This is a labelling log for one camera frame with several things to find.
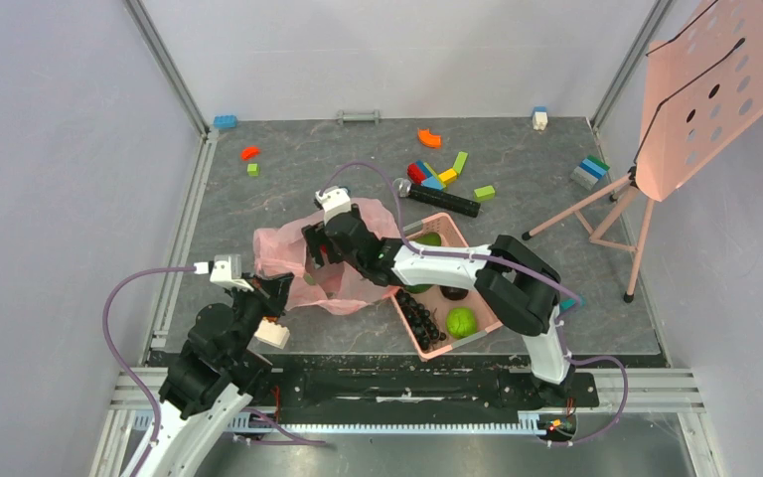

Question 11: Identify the pink perforated music stand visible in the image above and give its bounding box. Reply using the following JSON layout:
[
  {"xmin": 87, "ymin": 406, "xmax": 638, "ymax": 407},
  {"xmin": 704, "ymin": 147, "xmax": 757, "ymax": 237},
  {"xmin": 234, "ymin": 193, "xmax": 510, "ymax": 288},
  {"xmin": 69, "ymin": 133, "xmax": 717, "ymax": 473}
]
[{"xmin": 523, "ymin": 0, "xmax": 763, "ymax": 303}]

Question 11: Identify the white toy brick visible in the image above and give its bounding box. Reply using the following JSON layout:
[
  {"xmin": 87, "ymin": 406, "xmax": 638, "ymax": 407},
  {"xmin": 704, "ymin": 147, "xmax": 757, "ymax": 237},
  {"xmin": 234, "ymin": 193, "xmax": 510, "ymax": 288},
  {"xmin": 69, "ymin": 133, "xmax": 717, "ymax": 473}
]
[{"xmin": 254, "ymin": 319, "xmax": 290, "ymax": 349}]

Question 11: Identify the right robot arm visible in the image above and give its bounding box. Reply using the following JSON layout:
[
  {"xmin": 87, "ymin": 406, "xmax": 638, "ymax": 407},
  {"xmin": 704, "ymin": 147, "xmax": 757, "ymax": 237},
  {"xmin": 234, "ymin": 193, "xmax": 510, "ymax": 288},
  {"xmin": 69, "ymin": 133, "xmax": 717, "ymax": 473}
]
[{"xmin": 301, "ymin": 207, "xmax": 574, "ymax": 405}]

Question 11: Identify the orange curved block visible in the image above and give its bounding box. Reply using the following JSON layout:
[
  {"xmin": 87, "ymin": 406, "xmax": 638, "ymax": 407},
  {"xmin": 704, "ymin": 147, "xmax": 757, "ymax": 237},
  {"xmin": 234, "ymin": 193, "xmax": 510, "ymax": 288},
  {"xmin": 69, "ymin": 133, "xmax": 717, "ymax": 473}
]
[{"xmin": 417, "ymin": 129, "xmax": 442, "ymax": 149}]

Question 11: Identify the pink plastic bag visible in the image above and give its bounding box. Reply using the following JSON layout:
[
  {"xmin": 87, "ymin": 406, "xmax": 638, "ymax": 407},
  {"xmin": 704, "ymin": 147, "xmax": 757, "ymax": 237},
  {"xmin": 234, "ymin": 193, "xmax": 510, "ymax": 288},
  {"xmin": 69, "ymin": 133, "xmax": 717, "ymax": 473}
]
[{"xmin": 253, "ymin": 211, "xmax": 394, "ymax": 315}]

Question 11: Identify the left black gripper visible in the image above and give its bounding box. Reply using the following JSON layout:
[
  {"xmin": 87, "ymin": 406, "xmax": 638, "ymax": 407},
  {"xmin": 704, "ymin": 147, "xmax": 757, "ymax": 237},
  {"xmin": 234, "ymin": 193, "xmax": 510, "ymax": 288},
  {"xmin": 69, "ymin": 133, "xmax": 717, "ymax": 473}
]
[{"xmin": 225, "ymin": 270, "xmax": 295, "ymax": 366}]

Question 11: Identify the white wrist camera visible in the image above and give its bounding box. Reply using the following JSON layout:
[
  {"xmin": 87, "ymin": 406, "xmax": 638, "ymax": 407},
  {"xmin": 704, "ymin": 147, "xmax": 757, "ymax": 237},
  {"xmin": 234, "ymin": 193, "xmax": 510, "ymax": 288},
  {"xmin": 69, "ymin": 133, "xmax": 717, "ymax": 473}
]
[
  {"xmin": 193, "ymin": 253, "xmax": 253, "ymax": 292},
  {"xmin": 315, "ymin": 186, "xmax": 353, "ymax": 224}
]

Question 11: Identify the green block near microphone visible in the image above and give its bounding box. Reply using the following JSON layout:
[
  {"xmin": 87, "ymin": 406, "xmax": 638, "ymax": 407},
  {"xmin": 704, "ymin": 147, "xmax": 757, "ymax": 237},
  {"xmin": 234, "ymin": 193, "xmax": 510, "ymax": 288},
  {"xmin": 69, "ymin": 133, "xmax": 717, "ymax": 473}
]
[{"xmin": 473, "ymin": 186, "xmax": 496, "ymax": 203}]

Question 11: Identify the grey metal handle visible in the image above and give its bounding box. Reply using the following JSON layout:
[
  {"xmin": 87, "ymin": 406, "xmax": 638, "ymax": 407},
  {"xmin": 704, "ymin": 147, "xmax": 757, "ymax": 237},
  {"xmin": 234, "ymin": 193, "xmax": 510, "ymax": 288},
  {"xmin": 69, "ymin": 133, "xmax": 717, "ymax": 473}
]
[{"xmin": 336, "ymin": 109, "xmax": 381, "ymax": 125}]

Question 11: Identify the black fake grape bunch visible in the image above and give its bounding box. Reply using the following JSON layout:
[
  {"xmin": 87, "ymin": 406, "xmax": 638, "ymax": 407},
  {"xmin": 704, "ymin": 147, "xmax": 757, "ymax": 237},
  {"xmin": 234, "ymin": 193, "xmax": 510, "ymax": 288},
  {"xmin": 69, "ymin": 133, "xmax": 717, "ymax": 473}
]
[{"xmin": 394, "ymin": 289, "xmax": 447, "ymax": 353}]

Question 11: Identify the yellow block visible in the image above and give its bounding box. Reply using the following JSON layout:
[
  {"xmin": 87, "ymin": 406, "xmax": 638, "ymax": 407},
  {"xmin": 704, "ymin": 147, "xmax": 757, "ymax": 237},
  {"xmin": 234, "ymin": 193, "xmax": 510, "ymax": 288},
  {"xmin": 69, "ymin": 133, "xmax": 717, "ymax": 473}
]
[{"xmin": 438, "ymin": 169, "xmax": 459, "ymax": 188}]

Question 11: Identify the green fake avocado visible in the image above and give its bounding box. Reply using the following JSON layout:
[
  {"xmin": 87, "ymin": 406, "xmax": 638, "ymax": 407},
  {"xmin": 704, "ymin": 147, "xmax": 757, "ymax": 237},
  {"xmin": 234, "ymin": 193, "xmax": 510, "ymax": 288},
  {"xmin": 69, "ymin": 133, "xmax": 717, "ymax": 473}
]
[{"xmin": 403, "ymin": 284, "xmax": 432, "ymax": 294}]

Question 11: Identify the black microphone silver head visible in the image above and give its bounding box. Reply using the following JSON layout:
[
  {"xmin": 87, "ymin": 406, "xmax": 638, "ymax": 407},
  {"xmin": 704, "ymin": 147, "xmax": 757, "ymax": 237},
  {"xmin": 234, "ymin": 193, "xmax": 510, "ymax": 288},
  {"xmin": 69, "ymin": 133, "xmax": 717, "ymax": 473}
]
[{"xmin": 393, "ymin": 178, "xmax": 481, "ymax": 218}]

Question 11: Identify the blue brick at corner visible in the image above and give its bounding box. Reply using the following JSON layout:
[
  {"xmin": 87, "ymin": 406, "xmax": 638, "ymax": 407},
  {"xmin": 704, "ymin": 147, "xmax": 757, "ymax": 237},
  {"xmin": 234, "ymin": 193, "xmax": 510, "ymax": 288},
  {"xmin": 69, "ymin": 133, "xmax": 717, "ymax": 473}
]
[{"xmin": 213, "ymin": 114, "xmax": 237, "ymax": 130}]

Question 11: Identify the pink plastic basket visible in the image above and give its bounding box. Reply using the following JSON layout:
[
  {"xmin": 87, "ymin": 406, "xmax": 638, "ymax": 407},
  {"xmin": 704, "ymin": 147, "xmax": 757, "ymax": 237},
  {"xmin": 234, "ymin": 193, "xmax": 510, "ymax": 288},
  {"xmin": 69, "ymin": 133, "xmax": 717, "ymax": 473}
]
[{"xmin": 391, "ymin": 213, "xmax": 502, "ymax": 362}]

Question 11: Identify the red blue green brick cluster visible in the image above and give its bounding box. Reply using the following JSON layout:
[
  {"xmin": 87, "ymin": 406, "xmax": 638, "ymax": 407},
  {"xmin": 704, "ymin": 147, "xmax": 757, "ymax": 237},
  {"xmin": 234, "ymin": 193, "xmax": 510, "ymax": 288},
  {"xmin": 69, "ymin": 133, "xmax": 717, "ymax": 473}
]
[{"xmin": 406, "ymin": 161, "xmax": 446, "ymax": 191}]

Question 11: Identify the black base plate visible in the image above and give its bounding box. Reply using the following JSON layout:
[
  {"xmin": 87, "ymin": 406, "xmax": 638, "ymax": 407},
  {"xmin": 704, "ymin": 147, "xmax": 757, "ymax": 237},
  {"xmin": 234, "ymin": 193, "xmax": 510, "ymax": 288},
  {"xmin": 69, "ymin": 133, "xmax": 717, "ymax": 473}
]
[{"xmin": 251, "ymin": 354, "xmax": 600, "ymax": 425}]

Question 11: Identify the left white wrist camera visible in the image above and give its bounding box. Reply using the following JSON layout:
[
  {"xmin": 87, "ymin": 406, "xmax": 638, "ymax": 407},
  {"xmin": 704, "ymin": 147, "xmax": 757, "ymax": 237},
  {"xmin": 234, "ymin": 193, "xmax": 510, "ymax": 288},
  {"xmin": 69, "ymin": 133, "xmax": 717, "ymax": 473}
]
[{"xmin": 193, "ymin": 253, "xmax": 253, "ymax": 292}]

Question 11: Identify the red curved block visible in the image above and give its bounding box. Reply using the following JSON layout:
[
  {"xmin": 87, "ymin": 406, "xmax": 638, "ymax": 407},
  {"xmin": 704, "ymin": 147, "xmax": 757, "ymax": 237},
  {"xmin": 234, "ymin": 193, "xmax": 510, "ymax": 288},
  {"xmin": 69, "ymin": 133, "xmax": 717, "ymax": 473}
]
[{"xmin": 240, "ymin": 146, "xmax": 260, "ymax": 161}]

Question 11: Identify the grey blue green brick stack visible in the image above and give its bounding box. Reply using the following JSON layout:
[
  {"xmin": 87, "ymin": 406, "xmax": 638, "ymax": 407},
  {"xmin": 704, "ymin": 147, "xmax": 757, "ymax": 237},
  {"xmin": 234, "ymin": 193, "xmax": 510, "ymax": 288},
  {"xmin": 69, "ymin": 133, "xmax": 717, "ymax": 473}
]
[{"xmin": 570, "ymin": 155, "xmax": 610, "ymax": 190}]

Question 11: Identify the blue white brick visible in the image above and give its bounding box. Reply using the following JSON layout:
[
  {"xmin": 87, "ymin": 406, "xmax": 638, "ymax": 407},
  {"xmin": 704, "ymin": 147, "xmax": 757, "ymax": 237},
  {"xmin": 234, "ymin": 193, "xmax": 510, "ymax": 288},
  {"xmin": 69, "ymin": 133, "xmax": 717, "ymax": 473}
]
[{"xmin": 532, "ymin": 106, "xmax": 548, "ymax": 131}]

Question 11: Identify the dark fake plum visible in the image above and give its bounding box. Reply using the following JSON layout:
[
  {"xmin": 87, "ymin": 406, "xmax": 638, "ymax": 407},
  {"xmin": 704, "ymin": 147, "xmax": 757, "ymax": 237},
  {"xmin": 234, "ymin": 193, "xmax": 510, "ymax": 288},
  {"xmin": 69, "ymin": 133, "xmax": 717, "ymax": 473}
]
[{"xmin": 440, "ymin": 286, "xmax": 469, "ymax": 301}]

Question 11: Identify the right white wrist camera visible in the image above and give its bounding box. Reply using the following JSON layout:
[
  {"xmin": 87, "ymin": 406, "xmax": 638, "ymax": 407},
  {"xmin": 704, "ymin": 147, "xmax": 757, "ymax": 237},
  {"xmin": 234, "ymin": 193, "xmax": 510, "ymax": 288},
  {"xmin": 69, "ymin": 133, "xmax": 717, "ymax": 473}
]
[{"xmin": 315, "ymin": 186, "xmax": 353, "ymax": 224}]

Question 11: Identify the tall green block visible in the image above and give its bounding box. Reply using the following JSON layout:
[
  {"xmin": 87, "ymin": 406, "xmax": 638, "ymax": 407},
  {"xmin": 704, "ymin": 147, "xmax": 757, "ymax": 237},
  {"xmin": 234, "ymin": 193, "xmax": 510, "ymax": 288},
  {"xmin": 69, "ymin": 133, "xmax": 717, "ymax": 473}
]
[{"xmin": 452, "ymin": 151, "xmax": 469, "ymax": 175}]

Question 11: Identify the light green fake round fruit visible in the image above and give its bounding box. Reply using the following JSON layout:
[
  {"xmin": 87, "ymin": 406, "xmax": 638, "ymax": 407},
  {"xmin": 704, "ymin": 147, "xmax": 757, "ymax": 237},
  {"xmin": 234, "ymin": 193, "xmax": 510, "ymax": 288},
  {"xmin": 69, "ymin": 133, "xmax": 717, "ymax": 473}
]
[{"xmin": 446, "ymin": 307, "xmax": 479, "ymax": 339}]

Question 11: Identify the teal small block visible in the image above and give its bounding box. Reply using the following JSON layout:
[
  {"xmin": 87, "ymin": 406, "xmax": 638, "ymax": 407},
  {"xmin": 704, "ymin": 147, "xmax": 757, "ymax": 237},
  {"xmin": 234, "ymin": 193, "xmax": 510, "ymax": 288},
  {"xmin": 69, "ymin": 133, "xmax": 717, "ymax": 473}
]
[{"xmin": 559, "ymin": 297, "xmax": 585, "ymax": 313}]

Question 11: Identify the orange green fake mango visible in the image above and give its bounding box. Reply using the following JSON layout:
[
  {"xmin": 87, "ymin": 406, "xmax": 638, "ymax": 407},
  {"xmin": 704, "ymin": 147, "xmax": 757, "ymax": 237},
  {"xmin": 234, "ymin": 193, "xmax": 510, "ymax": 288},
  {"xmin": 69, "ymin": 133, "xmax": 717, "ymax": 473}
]
[{"xmin": 412, "ymin": 232, "xmax": 442, "ymax": 246}]

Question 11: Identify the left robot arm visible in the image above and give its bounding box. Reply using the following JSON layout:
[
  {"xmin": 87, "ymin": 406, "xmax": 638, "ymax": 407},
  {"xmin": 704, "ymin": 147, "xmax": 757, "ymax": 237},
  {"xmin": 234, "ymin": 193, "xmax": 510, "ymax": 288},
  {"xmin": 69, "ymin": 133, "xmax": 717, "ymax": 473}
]
[{"xmin": 123, "ymin": 273, "xmax": 294, "ymax": 476}]

